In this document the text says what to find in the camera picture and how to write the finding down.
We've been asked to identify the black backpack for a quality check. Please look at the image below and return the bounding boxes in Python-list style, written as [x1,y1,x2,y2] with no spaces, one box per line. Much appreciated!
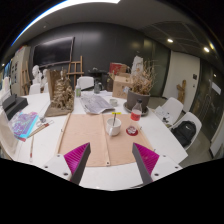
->
[171,120,197,148]

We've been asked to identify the colourful picture book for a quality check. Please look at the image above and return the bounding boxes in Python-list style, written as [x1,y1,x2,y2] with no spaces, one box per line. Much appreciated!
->
[11,111,39,143]

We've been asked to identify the long ceiling light panel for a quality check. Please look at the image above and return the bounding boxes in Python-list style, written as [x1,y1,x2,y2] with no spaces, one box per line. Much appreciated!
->
[11,0,122,46]

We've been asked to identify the white plastic chair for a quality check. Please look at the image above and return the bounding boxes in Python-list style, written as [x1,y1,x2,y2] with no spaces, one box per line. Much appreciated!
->
[28,83,42,96]
[171,111,203,151]
[76,75,95,91]
[159,96,184,126]

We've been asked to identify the white canvas sheet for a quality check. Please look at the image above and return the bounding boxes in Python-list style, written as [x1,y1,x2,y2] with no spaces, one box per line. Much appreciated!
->
[0,109,19,158]

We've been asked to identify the white mug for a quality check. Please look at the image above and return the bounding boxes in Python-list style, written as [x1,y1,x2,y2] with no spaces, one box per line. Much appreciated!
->
[105,116,123,137]

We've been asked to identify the wooden paint brush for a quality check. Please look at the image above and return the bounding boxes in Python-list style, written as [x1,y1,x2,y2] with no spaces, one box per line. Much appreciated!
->
[29,135,35,163]
[28,120,54,138]

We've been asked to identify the red box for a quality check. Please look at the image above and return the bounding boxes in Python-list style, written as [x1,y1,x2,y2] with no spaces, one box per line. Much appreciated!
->
[108,62,129,76]

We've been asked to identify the small grey cup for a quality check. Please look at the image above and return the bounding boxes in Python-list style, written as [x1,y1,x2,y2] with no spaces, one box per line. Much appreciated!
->
[109,97,119,108]

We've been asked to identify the flat round red coaster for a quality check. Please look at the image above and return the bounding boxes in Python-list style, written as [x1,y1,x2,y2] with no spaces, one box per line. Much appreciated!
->
[125,125,139,137]

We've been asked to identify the golden sculpture on wooden board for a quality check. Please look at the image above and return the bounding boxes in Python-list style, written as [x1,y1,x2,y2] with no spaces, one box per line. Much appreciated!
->
[44,68,76,118]

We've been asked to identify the white shelf unit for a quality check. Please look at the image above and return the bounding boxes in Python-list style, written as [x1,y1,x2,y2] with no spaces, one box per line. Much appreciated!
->
[9,45,32,96]

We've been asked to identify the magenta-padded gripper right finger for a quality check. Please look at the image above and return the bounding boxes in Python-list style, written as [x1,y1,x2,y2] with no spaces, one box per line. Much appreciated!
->
[131,142,184,187]

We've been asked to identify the loose white paper sheets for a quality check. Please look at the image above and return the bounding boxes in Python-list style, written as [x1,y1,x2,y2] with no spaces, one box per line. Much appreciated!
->
[154,105,172,124]

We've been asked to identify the black box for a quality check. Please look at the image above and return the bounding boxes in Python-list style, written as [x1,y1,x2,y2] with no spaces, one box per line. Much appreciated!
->
[1,94,18,111]
[5,96,29,121]

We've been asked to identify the white plaster bust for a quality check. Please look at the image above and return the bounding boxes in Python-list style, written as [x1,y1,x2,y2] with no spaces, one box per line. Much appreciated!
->
[40,68,50,93]
[31,64,43,85]

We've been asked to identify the brown cardboard box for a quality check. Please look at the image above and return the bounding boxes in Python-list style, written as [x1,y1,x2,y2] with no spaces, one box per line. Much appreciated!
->
[111,72,134,100]

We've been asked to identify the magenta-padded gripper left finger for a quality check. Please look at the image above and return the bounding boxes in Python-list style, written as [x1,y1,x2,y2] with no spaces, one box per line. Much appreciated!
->
[42,142,92,186]

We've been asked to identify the brown kraft paper mat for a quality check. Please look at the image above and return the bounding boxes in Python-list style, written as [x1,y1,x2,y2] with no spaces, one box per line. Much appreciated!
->
[57,113,155,168]

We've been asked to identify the dried plant in grey pot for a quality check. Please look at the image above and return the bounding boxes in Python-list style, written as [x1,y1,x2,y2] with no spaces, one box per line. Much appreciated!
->
[125,59,158,113]

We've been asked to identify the small green plastic bottle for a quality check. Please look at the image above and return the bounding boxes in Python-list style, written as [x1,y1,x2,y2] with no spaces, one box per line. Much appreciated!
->
[75,83,82,99]

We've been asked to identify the dark spray bottle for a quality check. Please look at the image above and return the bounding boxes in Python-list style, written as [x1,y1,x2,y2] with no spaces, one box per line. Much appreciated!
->
[93,78,103,95]

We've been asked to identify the grey plant saucer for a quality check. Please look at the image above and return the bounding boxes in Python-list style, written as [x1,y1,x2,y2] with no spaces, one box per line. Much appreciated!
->
[123,101,150,118]

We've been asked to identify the wooden wall figure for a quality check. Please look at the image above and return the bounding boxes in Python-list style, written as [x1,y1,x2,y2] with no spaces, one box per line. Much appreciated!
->
[176,79,187,104]

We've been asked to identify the wooden easel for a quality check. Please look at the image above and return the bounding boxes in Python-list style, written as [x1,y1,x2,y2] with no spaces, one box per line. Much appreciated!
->
[21,59,32,96]
[66,54,85,89]

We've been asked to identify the round ceiling spotlights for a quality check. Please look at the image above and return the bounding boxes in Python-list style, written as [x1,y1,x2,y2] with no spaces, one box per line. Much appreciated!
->
[1,37,216,68]

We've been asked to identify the black wall screen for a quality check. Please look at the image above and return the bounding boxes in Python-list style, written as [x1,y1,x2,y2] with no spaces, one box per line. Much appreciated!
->
[32,36,75,69]

